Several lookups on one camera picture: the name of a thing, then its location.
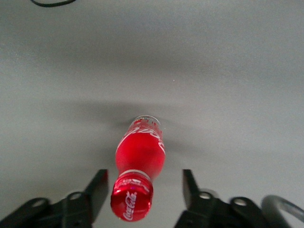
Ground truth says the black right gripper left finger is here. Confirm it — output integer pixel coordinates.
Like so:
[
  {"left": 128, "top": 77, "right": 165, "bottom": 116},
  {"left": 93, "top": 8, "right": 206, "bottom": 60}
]
[{"left": 0, "top": 169, "right": 109, "bottom": 228}]

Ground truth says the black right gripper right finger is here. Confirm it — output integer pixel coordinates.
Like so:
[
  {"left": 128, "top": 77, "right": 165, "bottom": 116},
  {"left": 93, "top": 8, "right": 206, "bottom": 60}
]
[{"left": 175, "top": 169, "right": 270, "bottom": 228}]

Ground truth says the red coke bottle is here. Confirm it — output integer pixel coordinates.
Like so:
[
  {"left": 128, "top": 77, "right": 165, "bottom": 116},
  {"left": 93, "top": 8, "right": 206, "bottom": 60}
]
[{"left": 110, "top": 114, "right": 166, "bottom": 222}]

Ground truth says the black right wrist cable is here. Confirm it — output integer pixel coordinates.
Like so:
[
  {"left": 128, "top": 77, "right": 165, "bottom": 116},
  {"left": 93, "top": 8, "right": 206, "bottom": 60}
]
[{"left": 260, "top": 194, "right": 304, "bottom": 228}]

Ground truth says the thin black floor cable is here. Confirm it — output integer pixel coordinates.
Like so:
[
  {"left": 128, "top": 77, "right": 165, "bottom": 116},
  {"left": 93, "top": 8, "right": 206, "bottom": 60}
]
[{"left": 30, "top": 0, "right": 76, "bottom": 7}]

